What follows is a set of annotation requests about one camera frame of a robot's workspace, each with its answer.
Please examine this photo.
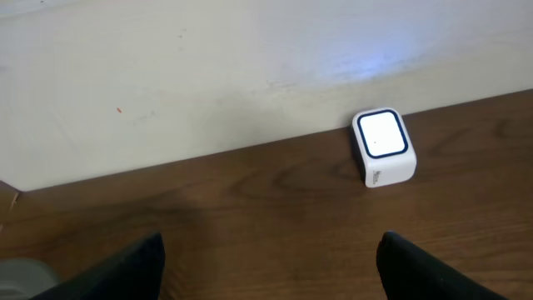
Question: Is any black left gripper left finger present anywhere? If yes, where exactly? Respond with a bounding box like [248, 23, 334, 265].
[32, 232, 166, 300]

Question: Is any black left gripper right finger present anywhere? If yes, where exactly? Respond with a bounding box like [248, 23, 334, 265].
[376, 231, 503, 300]

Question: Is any grey plastic shopping basket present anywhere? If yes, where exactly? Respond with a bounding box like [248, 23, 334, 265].
[1, 258, 60, 300]

